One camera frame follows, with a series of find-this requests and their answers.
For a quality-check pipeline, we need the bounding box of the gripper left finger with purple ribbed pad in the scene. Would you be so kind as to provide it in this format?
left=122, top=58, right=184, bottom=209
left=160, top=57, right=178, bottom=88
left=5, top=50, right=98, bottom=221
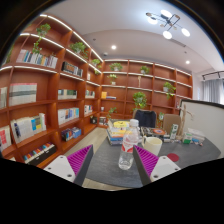
left=43, top=144, right=95, bottom=187

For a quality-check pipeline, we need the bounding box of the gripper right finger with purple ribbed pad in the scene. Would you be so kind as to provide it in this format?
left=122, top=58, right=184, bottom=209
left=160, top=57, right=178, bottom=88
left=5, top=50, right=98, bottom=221
left=132, top=144, right=182, bottom=187

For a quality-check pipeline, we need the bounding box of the clear plastic water bottle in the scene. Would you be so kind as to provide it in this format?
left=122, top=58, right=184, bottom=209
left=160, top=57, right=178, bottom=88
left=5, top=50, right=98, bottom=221
left=118, top=119, right=139, bottom=170

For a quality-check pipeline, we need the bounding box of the red round coaster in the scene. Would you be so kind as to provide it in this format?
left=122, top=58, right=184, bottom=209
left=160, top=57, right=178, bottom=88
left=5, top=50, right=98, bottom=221
left=167, top=153, right=179, bottom=162

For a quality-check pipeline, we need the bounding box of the green white carton box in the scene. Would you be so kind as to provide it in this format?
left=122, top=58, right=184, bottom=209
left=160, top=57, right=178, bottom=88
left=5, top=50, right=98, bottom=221
left=170, top=124, right=178, bottom=140

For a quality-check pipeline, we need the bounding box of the dark blue office chair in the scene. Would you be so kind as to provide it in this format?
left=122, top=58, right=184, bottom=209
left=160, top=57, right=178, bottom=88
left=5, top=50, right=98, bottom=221
left=134, top=110, right=156, bottom=128

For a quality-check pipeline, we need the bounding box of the stack of books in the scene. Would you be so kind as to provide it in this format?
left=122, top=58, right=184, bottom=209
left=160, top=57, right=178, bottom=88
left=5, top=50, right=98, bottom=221
left=107, top=119, right=130, bottom=145

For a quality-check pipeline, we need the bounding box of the tan chair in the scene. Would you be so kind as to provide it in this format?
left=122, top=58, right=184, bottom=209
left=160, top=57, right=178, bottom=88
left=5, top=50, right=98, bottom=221
left=163, top=114, right=181, bottom=133

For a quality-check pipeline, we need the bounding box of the potted plant centre shelf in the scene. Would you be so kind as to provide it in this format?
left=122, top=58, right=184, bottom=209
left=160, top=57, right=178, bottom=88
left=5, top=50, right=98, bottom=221
left=133, top=92, right=147, bottom=108

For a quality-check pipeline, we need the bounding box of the large wooden bookshelf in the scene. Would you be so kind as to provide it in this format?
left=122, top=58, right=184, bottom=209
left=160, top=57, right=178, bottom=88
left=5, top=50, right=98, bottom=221
left=0, top=14, right=192, bottom=167

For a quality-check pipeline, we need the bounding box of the white board panel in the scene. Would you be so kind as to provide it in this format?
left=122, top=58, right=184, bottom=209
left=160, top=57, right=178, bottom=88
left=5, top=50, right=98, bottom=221
left=179, top=99, right=224, bottom=158

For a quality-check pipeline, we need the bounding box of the grey curtain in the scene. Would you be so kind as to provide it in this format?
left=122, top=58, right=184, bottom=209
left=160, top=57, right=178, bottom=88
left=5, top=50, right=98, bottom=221
left=202, top=79, right=224, bottom=105

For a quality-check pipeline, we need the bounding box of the ceiling chandelier light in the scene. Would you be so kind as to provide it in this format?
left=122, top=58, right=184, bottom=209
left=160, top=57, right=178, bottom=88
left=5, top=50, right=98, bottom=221
left=146, top=9, right=190, bottom=40

